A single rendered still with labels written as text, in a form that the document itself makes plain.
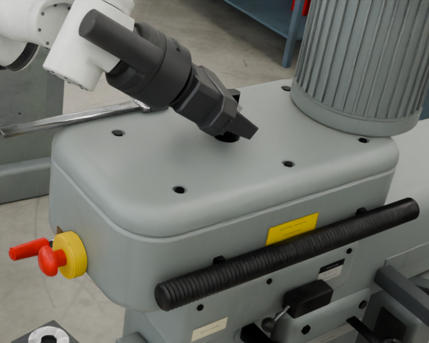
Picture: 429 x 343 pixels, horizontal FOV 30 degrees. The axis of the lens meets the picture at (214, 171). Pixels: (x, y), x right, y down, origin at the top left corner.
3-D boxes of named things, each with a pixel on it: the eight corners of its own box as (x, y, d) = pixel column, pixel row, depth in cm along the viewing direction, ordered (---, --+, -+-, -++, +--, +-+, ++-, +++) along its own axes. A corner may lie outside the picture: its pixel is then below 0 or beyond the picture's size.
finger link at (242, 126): (245, 140, 107) (212, 122, 103) (259, 122, 106) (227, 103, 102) (249, 146, 106) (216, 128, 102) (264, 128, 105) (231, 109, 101)
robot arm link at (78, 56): (106, 103, 101) (30, 62, 94) (143, 28, 101) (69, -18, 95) (149, 118, 92) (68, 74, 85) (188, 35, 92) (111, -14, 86)
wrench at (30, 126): (7, 143, 98) (7, 137, 98) (-7, 128, 101) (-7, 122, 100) (167, 109, 112) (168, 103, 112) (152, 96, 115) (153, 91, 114)
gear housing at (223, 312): (177, 361, 107) (186, 305, 102) (89, 258, 122) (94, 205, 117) (350, 288, 126) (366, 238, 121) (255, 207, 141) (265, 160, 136)
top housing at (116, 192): (126, 333, 96) (139, 227, 87) (31, 217, 112) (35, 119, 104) (387, 234, 122) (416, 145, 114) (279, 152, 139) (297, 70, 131)
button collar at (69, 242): (72, 288, 101) (75, 252, 98) (50, 261, 105) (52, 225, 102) (86, 284, 102) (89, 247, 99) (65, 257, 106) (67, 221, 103)
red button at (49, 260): (48, 284, 99) (48, 260, 97) (33, 266, 102) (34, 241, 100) (71, 277, 101) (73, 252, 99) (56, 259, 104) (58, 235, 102)
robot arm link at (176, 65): (176, 109, 111) (107, 72, 104) (217, 55, 108) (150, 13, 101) (205, 157, 101) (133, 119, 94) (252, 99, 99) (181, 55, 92)
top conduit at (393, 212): (167, 318, 93) (171, 295, 91) (148, 297, 96) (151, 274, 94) (417, 223, 118) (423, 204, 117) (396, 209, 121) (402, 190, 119)
